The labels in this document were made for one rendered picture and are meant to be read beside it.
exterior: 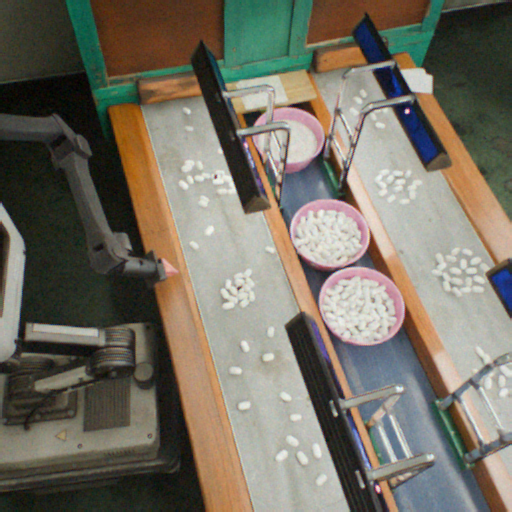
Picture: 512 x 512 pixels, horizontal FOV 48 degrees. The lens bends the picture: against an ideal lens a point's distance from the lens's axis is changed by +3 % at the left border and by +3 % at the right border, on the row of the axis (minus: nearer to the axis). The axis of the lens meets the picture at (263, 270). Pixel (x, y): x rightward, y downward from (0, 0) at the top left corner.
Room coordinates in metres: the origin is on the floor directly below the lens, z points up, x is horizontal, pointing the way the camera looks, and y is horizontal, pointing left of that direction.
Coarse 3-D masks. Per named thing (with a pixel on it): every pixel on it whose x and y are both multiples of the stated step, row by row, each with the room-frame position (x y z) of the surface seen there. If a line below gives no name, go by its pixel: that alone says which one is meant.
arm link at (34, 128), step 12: (0, 120) 0.95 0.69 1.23; (12, 120) 0.98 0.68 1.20; (24, 120) 1.02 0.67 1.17; (36, 120) 1.06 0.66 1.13; (48, 120) 1.09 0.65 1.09; (60, 120) 1.12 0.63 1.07; (0, 132) 0.92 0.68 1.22; (12, 132) 0.95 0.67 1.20; (24, 132) 0.98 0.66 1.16; (36, 132) 1.01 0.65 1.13; (48, 132) 1.05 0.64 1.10; (60, 132) 1.08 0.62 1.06; (72, 132) 1.11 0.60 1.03; (48, 144) 1.06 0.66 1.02; (60, 144) 1.08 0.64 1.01; (72, 144) 1.06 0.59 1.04; (60, 156) 1.04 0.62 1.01
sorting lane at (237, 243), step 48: (192, 144) 1.38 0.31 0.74; (192, 192) 1.17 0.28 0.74; (192, 240) 0.97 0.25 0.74; (240, 240) 0.99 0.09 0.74; (288, 288) 0.83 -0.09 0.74; (240, 336) 0.65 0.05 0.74; (240, 384) 0.50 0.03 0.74; (288, 384) 0.52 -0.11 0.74; (240, 432) 0.37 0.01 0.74; (288, 432) 0.38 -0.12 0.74; (288, 480) 0.26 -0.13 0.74; (336, 480) 0.27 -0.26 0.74
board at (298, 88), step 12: (288, 72) 1.76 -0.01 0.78; (300, 72) 1.77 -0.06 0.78; (228, 84) 1.66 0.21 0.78; (288, 84) 1.70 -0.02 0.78; (300, 84) 1.71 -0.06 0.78; (288, 96) 1.64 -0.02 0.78; (300, 96) 1.64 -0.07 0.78; (312, 96) 1.65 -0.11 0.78; (240, 108) 1.55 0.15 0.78; (264, 108) 1.57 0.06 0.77
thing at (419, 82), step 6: (402, 72) 1.84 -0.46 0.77; (408, 72) 1.84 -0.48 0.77; (414, 72) 1.85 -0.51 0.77; (420, 72) 1.85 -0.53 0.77; (408, 78) 1.81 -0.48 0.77; (414, 78) 1.81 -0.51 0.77; (420, 78) 1.82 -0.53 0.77; (426, 78) 1.82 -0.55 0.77; (414, 84) 1.78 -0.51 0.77; (420, 84) 1.78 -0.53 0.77; (426, 84) 1.79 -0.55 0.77; (414, 90) 1.75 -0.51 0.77; (420, 90) 1.75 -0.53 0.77; (426, 90) 1.75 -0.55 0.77
